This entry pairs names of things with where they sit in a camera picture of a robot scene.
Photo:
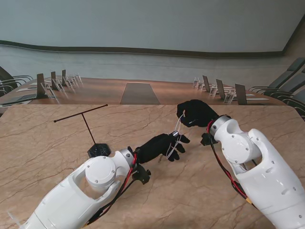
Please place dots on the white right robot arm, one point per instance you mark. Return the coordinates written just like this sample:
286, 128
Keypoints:
252, 167

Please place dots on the dark office chair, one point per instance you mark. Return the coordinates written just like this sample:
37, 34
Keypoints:
4, 74

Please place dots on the grey office chair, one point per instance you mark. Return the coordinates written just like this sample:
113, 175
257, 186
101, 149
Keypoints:
286, 76
295, 84
299, 97

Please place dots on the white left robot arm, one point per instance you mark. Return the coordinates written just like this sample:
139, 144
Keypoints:
78, 188

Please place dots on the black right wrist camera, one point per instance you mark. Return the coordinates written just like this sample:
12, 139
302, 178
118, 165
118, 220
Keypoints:
206, 139

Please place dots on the clear acrylic name holder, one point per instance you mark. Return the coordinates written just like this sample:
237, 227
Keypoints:
196, 82
48, 90
213, 90
230, 97
78, 78
68, 83
59, 86

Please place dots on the white paper sheet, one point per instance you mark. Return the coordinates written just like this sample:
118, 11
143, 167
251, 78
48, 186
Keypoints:
258, 98
26, 89

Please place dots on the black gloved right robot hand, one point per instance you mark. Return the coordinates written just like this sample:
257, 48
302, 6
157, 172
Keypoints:
197, 114

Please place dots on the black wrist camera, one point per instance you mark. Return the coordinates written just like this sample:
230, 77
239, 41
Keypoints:
206, 139
142, 175

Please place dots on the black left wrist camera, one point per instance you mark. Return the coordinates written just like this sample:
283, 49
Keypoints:
142, 175

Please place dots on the black T rack marble base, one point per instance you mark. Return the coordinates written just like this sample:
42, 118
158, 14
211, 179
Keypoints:
100, 150

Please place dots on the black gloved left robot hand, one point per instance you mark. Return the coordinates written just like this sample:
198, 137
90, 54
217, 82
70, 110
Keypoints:
157, 148

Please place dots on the brown upright desk screen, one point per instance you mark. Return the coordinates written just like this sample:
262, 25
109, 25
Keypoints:
206, 83
240, 94
64, 76
41, 83
53, 78
220, 88

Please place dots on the brown conference table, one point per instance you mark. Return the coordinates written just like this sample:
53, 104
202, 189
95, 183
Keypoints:
178, 93

